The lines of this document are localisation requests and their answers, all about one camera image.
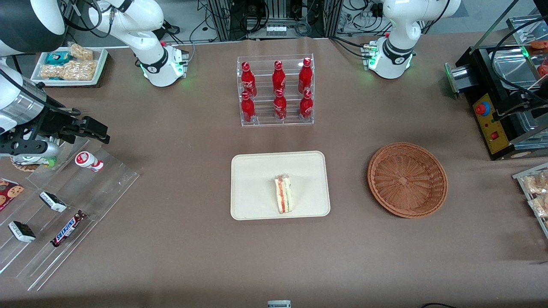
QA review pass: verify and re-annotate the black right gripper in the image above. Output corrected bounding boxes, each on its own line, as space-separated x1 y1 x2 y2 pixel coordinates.
29 106 111 145

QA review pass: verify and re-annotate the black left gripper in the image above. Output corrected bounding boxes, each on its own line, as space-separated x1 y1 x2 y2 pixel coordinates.
492 91 543 126

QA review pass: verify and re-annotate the triangular sandwich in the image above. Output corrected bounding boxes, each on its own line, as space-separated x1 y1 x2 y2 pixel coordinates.
274 174 292 214

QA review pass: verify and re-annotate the grey tray with snacks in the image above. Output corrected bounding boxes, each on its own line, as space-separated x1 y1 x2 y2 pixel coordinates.
512 163 548 239

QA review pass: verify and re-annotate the white snack tray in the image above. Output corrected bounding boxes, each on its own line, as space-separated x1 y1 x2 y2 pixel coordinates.
30 46 109 87

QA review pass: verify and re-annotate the round brown wicker basket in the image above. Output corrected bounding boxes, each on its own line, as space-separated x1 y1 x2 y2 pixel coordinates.
367 142 448 219

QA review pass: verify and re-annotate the beige rectangular serving tray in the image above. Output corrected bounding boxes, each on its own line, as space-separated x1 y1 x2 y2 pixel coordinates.
230 151 331 221

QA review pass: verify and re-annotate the small white yogurt bottle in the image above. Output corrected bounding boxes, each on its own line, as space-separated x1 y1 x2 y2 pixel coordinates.
75 151 104 172

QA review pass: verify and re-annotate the black machine with red button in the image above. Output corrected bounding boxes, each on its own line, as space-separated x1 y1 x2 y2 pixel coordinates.
444 43 548 161

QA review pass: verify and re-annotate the clear plastic container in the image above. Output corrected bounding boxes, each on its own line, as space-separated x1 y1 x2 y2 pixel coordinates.
488 48 548 90

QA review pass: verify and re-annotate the clear acrylic stepped shelf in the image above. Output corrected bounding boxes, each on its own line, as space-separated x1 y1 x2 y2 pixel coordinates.
0 137 140 292

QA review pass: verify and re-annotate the large peanut snack bag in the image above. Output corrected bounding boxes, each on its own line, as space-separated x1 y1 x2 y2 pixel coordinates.
41 60 98 81

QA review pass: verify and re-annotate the clear bagged pastry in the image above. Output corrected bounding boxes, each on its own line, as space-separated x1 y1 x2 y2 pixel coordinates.
523 171 548 195
529 195 548 218

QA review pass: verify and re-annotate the small wicker coaster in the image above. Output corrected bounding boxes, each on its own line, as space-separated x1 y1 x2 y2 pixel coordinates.
11 156 57 172

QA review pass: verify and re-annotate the small peanut snack bag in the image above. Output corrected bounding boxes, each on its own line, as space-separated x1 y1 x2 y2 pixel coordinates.
68 43 94 61

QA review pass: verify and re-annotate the teal snack packet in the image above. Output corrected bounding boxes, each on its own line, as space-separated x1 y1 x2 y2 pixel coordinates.
45 51 71 65

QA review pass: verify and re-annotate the black white snack bar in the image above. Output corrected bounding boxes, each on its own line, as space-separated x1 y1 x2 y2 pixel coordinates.
8 221 36 243
39 191 68 213

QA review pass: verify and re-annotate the snickers chocolate bar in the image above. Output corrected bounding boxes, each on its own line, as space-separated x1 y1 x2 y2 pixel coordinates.
51 210 87 248

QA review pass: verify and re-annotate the chocolate chip cookie pack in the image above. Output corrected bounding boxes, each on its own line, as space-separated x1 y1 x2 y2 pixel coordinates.
0 178 25 212

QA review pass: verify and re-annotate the red cola bottle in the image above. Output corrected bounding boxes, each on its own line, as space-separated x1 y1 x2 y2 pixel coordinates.
298 57 313 94
299 90 313 119
241 92 256 123
272 60 286 95
241 62 257 98
274 89 287 121

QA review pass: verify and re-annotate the clear acrylic bottle rack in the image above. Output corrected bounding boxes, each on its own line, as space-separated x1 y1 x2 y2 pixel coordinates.
236 53 315 127

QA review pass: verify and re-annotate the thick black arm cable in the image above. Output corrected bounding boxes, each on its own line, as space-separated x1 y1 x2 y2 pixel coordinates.
488 19 548 101

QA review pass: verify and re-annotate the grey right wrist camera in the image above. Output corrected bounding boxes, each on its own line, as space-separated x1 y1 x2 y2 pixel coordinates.
0 139 61 157

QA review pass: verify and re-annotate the aluminium equipment frame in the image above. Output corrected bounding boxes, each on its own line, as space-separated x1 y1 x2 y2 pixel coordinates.
208 0 343 41

